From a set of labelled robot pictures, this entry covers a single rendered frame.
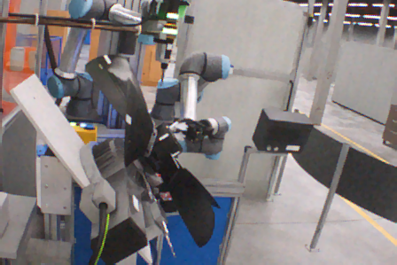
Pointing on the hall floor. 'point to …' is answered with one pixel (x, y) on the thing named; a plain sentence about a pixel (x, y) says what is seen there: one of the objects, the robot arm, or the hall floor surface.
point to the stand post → (51, 216)
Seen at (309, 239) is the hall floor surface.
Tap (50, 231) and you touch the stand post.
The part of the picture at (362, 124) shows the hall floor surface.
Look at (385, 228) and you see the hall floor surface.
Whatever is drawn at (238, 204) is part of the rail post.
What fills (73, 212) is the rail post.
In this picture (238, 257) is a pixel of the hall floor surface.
